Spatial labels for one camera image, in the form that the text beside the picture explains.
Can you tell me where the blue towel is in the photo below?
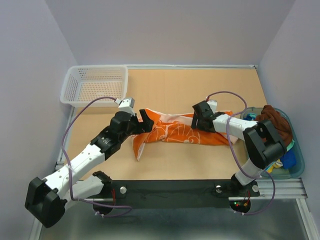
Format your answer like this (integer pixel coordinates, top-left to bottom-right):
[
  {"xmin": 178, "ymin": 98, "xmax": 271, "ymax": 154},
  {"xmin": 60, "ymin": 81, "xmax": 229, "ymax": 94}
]
[{"xmin": 280, "ymin": 149, "xmax": 297, "ymax": 169}]

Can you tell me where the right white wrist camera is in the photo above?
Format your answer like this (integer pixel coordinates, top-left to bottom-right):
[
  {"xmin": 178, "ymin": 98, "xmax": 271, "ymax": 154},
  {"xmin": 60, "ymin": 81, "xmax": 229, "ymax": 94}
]
[{"xmin": 206, "ymin": 99, "xmax": 218, "ymax": 113}]

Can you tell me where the teal plastic tub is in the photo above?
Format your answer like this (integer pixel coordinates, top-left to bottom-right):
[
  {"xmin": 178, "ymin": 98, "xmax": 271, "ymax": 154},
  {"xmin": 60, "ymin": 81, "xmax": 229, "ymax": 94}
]
[{"xmin": 240, "ymin": 106, "xmax": 306, "ymax": 179}]

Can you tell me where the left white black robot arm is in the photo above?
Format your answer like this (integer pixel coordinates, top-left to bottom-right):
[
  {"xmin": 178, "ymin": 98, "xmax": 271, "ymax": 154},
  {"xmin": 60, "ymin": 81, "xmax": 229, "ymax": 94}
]
[{"xmin": 24, "ymin": 109, "xmax": 154, "ymax": 228}]

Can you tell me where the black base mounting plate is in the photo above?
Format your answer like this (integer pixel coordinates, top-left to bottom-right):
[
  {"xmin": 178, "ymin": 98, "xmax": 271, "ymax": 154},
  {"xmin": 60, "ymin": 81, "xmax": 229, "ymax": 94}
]
[{"xmin": 89, "ymin": 179, "xmax": 260, "ymax": 212}]

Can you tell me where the orange Doraemon towel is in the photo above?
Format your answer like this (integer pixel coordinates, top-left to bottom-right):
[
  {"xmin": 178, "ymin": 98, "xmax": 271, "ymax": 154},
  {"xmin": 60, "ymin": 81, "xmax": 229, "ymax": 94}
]
[{"xmin": 132, "ymin": 108, "xmax": 229, "ymax": 160}]

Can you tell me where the white perforated plastic basket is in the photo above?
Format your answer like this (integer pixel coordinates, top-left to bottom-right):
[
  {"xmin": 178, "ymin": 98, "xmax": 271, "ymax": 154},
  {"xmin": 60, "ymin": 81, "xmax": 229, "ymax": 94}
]
[{"xmin": 60, "ymin": 65, "xmax": 129, "ymax": 108}]

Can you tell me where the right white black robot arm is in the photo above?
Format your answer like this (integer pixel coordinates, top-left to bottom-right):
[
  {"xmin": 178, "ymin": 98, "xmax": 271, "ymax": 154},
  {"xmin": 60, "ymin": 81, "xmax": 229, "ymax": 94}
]
[{"xmin": 191, "ymin": 100, "xmax": 287, "ymax": 195}]

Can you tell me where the brown towel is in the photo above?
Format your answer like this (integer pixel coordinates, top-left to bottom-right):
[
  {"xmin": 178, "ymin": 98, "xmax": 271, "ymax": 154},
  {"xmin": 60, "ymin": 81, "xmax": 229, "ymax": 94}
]
[{"xmin": 255, "ymin": 105, "xmax": 293, "ymax": 147}]

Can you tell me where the aluminium frame rail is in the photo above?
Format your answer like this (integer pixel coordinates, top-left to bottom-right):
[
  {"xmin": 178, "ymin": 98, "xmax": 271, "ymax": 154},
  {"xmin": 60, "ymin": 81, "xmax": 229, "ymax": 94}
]
[{"xmin": 29, "ymin": 107, "xmax": 313, "ymax": 240}]

